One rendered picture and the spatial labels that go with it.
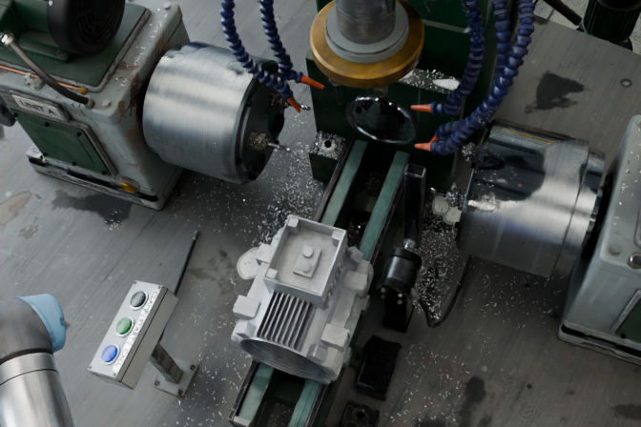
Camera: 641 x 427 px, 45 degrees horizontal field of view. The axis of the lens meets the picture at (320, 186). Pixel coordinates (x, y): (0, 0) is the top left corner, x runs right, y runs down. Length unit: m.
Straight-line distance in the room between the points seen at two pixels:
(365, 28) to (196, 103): 0.40
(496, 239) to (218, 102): 0.54
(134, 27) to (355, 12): 0.55
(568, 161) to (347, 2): 0.45
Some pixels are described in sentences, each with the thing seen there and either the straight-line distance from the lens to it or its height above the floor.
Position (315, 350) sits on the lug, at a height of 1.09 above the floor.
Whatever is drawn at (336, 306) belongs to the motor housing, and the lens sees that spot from 1.28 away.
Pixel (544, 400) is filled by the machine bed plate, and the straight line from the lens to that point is 1.53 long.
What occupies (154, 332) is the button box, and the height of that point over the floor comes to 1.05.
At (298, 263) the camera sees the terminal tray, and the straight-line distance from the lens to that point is 1.24.
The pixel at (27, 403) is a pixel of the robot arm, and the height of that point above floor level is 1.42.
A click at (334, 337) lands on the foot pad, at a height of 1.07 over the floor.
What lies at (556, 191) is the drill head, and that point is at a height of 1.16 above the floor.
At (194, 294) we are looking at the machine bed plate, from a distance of 1.62.
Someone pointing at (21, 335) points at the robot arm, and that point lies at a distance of 0.98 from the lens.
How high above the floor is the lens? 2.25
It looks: 60 degrees down
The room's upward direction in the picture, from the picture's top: 10 degrees counter-clockwise
